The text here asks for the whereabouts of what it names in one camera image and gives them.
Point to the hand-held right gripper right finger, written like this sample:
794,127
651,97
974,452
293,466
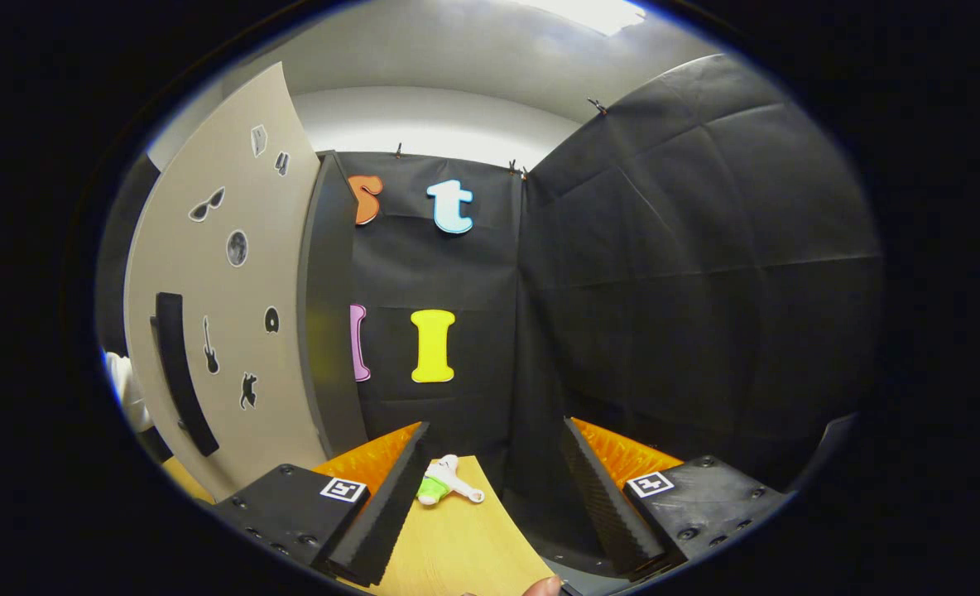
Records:
602,513

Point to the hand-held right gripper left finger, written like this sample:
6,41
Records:
386,513

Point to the black backdrop cloth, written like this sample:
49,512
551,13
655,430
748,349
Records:
664,290

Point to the green plush toy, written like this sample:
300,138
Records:
436,488

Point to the beige cabinet door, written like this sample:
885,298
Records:
237,356

